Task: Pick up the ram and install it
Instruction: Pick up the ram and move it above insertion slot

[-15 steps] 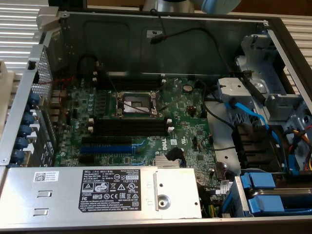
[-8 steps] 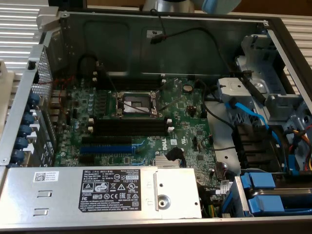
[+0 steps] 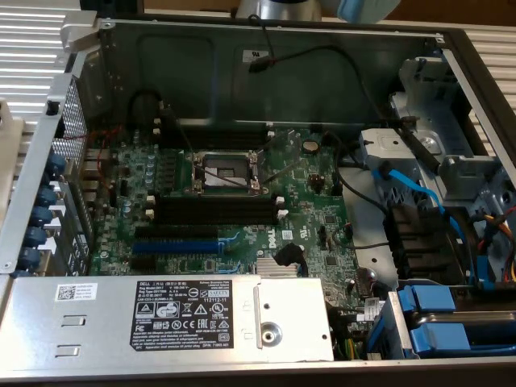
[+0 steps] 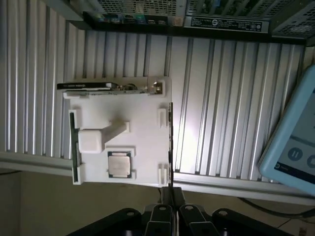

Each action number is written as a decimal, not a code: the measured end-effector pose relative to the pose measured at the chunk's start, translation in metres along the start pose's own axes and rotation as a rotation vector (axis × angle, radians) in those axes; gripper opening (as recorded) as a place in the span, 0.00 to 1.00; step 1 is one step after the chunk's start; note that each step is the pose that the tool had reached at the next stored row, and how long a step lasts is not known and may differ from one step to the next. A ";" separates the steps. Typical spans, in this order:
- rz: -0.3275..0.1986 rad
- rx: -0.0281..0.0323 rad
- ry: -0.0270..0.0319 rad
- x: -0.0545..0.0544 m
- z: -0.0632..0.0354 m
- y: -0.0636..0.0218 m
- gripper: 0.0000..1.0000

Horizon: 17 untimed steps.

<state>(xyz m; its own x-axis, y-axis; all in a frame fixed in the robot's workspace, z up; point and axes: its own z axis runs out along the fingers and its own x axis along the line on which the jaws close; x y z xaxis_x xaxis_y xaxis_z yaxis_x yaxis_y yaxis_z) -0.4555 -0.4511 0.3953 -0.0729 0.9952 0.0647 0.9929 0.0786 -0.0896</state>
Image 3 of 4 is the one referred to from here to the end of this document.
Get silver aluminium corner bracket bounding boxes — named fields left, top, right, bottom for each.
left=59, top=10, right=102, bottom=53

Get blue card retention clip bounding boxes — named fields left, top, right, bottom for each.
left=40, top=185, right=60, bottom=206
left=34, top=205, right=54, bottom=227
left=19, top=246, right=41, bottom=269
left=26, top=225, right=48, bottom=248
left=46, top=155, right=68, bottom=178

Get silver finned chipset heatsink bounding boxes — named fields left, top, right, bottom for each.
left=256, top=257, right=302, bottom=279

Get thin red wire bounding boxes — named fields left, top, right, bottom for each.
left=64, top=123, right=125, bottom=190

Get blue flat data wire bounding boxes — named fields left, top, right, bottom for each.
left=371, top=167, right=491, bottom=291

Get orange red yellow power wires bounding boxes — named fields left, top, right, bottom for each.
left=476, top=213, right=516, bottom=283

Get silver power supply unit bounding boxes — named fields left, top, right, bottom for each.
left=0, top=273, right=335, bottom=364

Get black power supply label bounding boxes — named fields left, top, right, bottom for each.
left=129, top=280, right=234, bottom=351

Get long black expansion slot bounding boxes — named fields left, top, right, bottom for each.
left=134, top=224, right=219, bottom=239

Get metal rear port block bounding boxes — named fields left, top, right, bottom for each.
left=80, top=147, right=113, bottom=197

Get thin metal locking lever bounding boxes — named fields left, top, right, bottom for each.
left=189, top=155, right=248, bottom=187
left=264, top=159, right=298, bottom=185

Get blue expansion slot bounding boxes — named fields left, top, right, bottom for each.
left=131, top=239, right=222, bottom=254

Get green Dell motherboard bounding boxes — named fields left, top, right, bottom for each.
left=82, top=123, right=364, bottom=323

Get black folded wire bundle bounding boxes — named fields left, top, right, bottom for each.
left=273, top=243, right=310, bottom=279

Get grey metal disk bay cage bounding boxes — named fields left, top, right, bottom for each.
left=358, top=56, right=516, bottom=291

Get black wire with flat connector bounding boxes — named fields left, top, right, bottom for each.
left=247, top=14, right=443, bottom=173

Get black curved power wire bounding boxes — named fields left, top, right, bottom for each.
left=322, top=131, right=390, bottom=214

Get CPU socket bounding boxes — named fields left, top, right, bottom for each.
left=187, top=148, right=269, bottom=197

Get blue disk caddy handle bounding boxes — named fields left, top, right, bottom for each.
left=397, top=285, right=457, bottom=314
left=410, top=322, right=472, bottom=359

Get black looped wire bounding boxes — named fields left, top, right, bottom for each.
left=127, top=90, right=164, bottom=130

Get open PC case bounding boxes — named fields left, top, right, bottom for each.
left=0, top=10, right=516, bottom=384

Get black ribbed fan shroud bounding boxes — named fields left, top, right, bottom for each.
left=382, top=203, right=468, bottom=285

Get white barcode sticker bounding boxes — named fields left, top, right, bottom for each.
left=55, top=283, right=98, bottom=302

